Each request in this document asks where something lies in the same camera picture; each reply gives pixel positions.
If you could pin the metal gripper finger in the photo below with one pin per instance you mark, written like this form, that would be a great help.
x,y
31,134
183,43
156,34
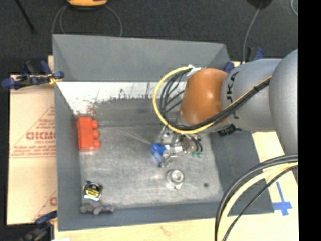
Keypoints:
x,y
168,159
173,148

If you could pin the blue small toy block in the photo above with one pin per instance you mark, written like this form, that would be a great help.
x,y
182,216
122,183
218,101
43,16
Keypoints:
x,y
157,148

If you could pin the clear glass jar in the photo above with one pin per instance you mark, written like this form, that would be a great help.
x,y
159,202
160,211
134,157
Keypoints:
x,y
176,177

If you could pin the grey metal bin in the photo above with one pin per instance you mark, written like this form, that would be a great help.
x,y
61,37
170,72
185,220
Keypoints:
x,y
130,179

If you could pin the silver and yellow tape measure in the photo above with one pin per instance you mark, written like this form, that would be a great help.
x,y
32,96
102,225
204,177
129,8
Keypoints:
x,y
91,191

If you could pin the red toy building brick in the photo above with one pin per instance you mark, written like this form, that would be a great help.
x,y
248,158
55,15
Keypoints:
x,y
86,133

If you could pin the grey lumpy toy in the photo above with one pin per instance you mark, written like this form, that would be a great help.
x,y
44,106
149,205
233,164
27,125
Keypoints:
x,y
96,209

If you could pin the brown cardboard board red print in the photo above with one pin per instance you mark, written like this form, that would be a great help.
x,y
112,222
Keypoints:
x,y
30,174

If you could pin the black cylinder on white bracket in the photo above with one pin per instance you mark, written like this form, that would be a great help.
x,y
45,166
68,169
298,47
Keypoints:
x,y
227,130

